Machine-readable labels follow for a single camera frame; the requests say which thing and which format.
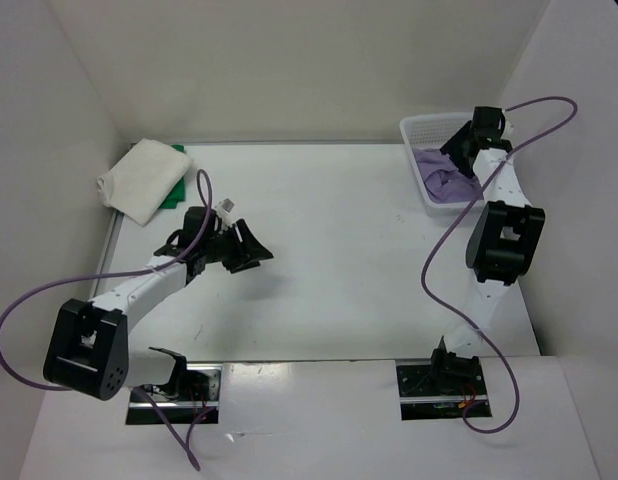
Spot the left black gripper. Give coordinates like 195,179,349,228
201,218,273,273

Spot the purple t shirt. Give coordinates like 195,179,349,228
413,149,482,204

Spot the green t shirt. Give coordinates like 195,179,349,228
158,144,188,210

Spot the white t shirt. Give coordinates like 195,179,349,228
96,139,192,226

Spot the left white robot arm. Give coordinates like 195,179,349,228
43,219,274,401

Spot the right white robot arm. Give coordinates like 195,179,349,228
427,115,545,395

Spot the white plastic basket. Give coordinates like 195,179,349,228
399,112,471,217

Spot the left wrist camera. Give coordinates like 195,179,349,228
181,199,238,246

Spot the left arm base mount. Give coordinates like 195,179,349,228
125,363,223,426

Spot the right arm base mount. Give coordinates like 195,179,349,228
395,360,492,421

